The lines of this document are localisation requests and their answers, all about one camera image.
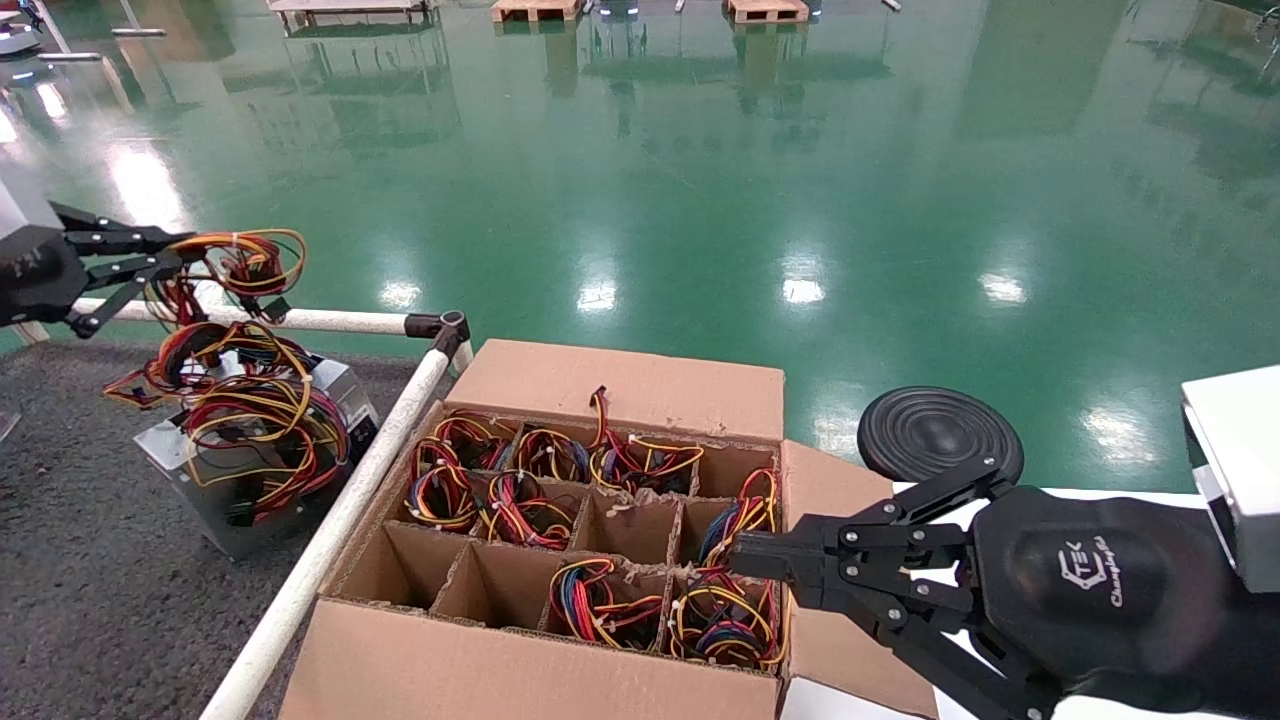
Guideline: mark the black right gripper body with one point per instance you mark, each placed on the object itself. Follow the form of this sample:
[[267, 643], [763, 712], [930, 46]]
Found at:
[[1100, 600]]

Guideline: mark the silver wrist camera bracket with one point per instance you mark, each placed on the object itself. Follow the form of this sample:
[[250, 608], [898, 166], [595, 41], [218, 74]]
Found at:
[[12, 215]]

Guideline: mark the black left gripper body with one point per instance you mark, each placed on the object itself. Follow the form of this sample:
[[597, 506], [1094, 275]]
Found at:
[[35, 275]]

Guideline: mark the wooden pallet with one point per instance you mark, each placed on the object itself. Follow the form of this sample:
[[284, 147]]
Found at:
[[537, 10], [765, 10]]

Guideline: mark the white flat platform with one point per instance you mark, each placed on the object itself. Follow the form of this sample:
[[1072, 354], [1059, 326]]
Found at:
[[820, 710]]

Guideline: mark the black pipe corner connector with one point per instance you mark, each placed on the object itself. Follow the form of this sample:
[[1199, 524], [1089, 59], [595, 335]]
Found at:
[[440, 328]]

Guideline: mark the white frame pipe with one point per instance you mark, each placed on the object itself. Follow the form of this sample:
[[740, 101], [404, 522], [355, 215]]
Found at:
[[300, 590], [340, 321]]

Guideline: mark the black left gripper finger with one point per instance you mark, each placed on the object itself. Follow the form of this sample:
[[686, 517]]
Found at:
[[125, 280], [130, 240]]

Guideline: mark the brown cardboard divider box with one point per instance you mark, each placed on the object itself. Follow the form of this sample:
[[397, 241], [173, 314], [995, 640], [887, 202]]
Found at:
[[500, 670]]

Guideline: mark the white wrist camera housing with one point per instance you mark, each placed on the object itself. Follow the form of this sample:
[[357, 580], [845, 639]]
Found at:
[[1240, 460]]

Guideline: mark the black round stool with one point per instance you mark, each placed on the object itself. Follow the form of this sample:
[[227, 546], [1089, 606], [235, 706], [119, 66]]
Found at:
[[930, 430]]

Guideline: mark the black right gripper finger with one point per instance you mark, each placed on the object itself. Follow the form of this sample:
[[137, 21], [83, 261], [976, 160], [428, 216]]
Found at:
[[900, 620], [860, 545]]

